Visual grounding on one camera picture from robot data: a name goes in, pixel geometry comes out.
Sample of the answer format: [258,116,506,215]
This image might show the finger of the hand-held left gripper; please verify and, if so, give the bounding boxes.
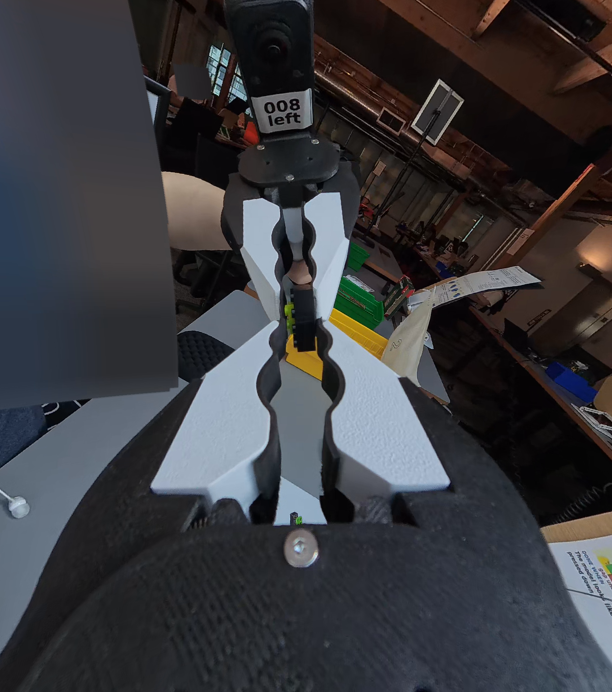
[240,197,289,323]
[305,192,352,321]

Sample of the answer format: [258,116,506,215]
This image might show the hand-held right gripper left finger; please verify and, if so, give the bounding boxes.
[150,320,285,522]

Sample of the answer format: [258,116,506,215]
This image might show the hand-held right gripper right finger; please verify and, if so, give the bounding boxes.
[318,319,453,513]

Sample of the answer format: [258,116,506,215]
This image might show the black toy brick plate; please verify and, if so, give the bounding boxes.
[290,285,319,352]

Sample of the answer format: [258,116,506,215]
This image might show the yellow plastic bin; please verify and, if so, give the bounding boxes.
[283,308,391,382]

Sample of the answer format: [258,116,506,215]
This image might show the grey desk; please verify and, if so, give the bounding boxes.
[0,289,451,692]

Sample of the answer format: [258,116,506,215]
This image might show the small toy set box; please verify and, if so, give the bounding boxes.
[383,275,416,320]

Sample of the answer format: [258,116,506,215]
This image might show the white paper bag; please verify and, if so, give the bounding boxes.
[380,289,437,388]

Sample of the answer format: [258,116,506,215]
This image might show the white building booklet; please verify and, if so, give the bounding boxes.
[276,478,329,527]

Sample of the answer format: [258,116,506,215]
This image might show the white air vent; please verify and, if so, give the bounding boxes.
[375,106,409,136]

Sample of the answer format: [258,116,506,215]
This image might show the background instruction sheet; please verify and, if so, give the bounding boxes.
[408,265,544,309]

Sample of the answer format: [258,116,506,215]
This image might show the white light panel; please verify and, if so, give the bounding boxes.
[411,79,465,146]

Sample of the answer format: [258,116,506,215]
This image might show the blue plastic bin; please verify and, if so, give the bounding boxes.
[545,360,598,404]

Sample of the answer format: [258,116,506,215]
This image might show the wooden pillar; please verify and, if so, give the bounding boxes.
[505,164,602,269]

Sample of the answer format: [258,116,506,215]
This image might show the wooden book stand board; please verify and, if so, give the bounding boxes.
[541,503,612,545]

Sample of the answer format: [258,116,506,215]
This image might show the large printed instruction sheet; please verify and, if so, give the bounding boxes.
[548,527,612,692]

